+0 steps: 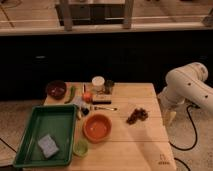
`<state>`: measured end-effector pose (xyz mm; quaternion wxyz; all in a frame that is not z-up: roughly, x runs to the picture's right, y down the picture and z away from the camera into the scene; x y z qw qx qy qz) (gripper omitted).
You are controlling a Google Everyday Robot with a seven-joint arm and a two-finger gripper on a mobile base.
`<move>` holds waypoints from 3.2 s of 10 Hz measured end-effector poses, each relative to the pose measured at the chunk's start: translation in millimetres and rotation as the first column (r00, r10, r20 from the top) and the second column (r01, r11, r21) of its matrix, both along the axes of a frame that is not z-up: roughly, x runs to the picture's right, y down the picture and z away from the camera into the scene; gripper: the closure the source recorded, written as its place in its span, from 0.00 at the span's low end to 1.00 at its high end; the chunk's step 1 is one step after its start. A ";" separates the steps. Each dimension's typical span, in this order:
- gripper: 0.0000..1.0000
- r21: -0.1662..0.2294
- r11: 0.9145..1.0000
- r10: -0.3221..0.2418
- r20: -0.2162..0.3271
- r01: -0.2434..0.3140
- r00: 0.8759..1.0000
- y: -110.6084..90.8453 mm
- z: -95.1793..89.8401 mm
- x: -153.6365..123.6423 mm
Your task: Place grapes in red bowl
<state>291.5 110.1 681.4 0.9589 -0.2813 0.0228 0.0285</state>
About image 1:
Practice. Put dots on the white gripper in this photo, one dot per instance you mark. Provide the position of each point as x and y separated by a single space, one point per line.
169 99

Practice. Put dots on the dark grape bunch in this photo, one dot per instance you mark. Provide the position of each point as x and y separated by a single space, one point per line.
137 114

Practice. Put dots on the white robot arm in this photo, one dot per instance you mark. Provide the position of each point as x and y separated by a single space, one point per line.
185 83

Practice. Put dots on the orange red bowl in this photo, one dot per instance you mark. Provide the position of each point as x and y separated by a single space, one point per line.
97 128

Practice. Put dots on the dark maroon bowl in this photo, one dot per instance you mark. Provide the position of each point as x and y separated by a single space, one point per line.
56 89

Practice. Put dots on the dark glass jar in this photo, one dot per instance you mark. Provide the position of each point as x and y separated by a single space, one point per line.
109 84

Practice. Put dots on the metal spoon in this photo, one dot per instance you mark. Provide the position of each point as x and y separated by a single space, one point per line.
102 108

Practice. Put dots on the black brown brush block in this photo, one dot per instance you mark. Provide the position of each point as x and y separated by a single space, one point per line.
101 99

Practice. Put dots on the white lidded jar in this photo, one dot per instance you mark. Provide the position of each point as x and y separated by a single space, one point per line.
98 83

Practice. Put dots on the orange tomato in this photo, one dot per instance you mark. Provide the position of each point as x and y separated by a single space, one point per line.
87 97

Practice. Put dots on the small dark toy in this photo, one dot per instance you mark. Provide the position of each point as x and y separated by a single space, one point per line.
85 111

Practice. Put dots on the small green cup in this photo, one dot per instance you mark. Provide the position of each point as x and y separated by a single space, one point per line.
80 148

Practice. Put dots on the green plastic tray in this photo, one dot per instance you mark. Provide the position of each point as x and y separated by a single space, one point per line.
55 122

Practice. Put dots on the blue grey sponge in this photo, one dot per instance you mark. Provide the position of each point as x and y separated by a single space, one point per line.
48 146

